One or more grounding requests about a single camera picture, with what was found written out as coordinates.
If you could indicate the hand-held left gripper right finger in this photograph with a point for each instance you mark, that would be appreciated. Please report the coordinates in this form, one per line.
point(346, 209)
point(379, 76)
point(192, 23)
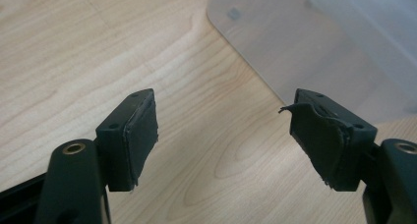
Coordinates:
point(327, 142)

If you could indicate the clear plastic storage box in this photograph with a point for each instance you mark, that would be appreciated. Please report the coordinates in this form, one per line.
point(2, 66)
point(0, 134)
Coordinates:
point(311, 47)

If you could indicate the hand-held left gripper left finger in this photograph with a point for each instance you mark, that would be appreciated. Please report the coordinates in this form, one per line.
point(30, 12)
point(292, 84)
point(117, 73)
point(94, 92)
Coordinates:
point(131, 145)

